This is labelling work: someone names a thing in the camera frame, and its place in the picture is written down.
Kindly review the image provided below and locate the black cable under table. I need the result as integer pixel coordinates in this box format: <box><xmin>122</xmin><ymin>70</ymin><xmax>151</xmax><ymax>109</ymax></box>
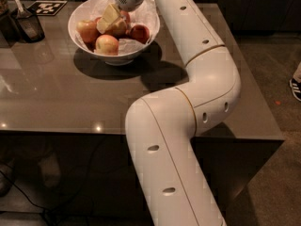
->
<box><xmin>0</xmin><ymin>135</ymin><xmax>130</xmax><ymax>226</ymax></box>

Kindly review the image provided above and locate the red apple top back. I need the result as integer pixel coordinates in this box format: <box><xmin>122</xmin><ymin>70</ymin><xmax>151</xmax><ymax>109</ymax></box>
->
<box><xmin>120</xmin><ymin>10</ymin><xmax>131</xmax><ymax>24</ymax></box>

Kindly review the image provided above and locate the black white fiducial marker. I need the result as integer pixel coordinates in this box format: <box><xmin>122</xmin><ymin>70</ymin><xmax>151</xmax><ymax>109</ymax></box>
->
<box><xmin>28</xmin><ymin>0</ymin><xmax>67</xmax><ymax>16</ymax></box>

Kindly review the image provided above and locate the yellow-green apple left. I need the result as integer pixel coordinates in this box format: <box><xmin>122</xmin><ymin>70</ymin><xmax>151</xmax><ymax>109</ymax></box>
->
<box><xmin>76</xmin><ymin>20</ymin><xmax>99</xmax><ymax>43</ymax></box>

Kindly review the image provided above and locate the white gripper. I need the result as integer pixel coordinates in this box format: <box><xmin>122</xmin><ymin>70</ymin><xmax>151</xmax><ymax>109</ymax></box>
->
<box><xmin>97</xmin><ymin>0</ymin><xmax>144</xmax><ymax>34</ymax></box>

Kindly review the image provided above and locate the red apple right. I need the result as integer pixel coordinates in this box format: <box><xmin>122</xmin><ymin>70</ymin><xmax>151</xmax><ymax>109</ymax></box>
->
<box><xmin>129</xmin><ymin>24</ymin><xmax>150</xmax><ymax>44</ymax></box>

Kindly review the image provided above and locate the red apple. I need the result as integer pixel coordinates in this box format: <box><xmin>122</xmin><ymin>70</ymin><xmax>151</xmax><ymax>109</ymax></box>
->
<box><xmin>120</xmin><ymin>10</ymin><xmax>131</xmax><ymax>24</ymax></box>
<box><xmin>94</xmin><ymin>35</ymin><xmax>119</xmax><ymax>56</ymax></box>
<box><xmin>129</xmin><ymin>24</ymin><xmax>150</xmax><ymax>44</ymax></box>

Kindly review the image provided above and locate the red apple stem cavity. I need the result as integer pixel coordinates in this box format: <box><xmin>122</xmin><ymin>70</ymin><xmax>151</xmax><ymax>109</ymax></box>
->
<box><xmin>94</xmin><ymin>17</ymin><xmax>102</xmax><ymax>23</ymax></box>

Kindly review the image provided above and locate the white ceramic bowl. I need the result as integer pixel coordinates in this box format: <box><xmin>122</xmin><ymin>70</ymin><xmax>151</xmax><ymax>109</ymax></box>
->
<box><xmin>67</xmin><ymin>0</ymin><xmax>161</xmax><ymax>67</ymax></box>

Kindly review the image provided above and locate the black white sneaker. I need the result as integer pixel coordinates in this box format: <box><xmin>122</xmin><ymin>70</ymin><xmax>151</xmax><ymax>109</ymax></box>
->
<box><xmin>290</xmin><ymin>78</ymin><xmax>301</xmax><ymax>102</ymax></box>

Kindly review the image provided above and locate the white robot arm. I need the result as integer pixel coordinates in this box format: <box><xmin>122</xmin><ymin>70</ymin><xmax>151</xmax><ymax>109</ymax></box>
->
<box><xmin>114</xmin><ymin>0</ymin><xmax>241</xmax><ymax>226</ymax></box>

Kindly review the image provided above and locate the red apple front centre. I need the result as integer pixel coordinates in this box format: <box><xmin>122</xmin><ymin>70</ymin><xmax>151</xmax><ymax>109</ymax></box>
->
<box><xmin>94</xmin><ymin>35</ymin><xmax>119</xmax><ymax>56</ymax></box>

